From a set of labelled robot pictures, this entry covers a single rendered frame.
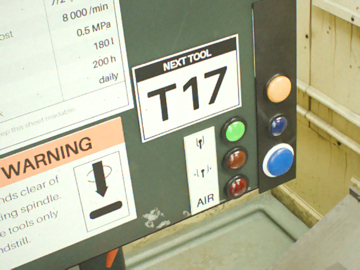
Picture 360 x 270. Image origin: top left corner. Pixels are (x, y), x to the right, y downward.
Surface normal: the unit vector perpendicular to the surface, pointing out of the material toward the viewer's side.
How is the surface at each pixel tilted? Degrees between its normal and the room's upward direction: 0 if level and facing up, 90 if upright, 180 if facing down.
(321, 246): 24
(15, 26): 90
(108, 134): 90
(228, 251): 0
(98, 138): 90
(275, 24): 90
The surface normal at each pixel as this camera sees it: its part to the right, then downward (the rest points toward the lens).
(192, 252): -0.09, -0.84
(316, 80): -0.87, 0.32
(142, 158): 0.48, 0.44
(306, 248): -0.43, -0.63
